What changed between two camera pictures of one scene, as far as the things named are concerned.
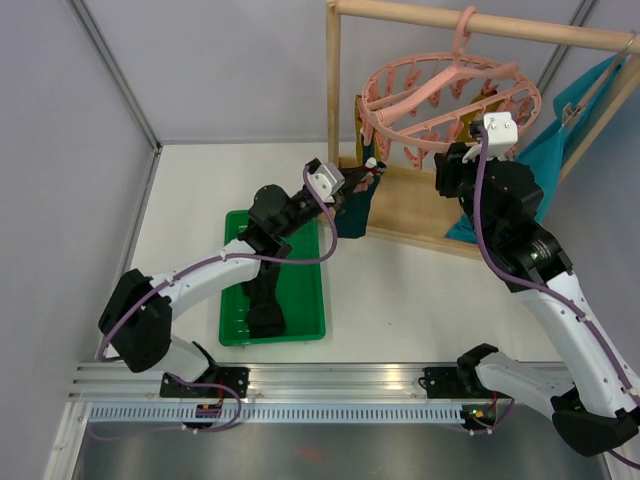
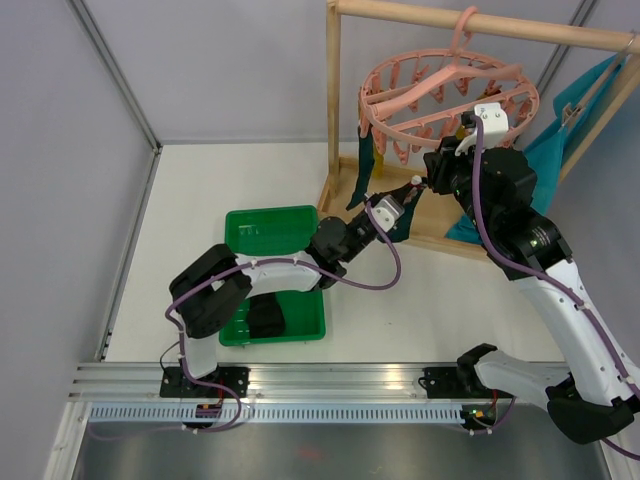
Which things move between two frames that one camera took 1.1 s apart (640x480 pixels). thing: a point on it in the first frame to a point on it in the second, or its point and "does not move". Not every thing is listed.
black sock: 265,315 does not move
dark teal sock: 351,215 to 409,194
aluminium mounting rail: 282,383 does not move
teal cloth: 561,121 does not move
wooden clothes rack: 410,206 does not move
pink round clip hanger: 412,102 does not move
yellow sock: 358,135 to 379,162
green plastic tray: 298,290 does not move
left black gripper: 351,176 to 383,194
